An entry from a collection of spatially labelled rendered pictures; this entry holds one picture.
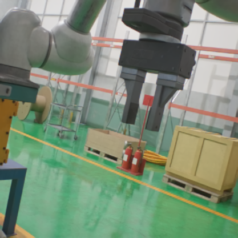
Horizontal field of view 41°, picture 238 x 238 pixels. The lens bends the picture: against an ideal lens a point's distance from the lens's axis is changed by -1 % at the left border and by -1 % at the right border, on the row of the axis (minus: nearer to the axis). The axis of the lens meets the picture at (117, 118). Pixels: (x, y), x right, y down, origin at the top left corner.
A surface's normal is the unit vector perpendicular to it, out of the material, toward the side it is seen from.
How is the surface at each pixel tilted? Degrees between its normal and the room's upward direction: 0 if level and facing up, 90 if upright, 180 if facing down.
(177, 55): 90
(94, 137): 90
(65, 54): 117
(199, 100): 90
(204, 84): 90
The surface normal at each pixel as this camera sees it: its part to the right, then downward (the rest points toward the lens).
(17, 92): 0.78, 0.22
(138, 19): -0.63, -0.09
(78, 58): 0.44, 0.66
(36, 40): 0.63, 0.09
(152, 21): 0.45, 0.16
